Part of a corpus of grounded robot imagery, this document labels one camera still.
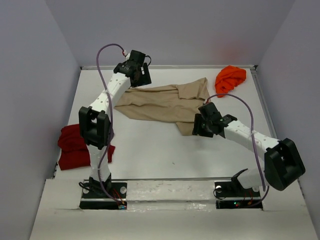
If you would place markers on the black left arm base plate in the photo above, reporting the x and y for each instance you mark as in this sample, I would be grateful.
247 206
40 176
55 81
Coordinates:
94 198

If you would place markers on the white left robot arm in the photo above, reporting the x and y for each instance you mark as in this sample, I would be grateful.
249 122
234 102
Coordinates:
96 121

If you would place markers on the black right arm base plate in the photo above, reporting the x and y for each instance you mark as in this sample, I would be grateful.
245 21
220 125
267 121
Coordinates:
228 197

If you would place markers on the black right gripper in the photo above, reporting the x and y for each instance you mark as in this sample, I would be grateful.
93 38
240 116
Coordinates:
197 128

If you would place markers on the orange t shirt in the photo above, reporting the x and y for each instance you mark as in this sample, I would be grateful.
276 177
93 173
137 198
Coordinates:
229 78

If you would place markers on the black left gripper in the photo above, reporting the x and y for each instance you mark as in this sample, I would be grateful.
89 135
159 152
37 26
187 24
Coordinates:
144 79

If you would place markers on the dark red t shirt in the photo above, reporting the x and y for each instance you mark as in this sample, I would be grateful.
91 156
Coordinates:
74 152

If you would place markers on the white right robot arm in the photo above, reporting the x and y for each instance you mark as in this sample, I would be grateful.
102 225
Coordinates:
279 163

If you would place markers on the beige t shirt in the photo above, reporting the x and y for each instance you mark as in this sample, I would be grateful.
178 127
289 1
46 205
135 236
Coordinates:
174 103

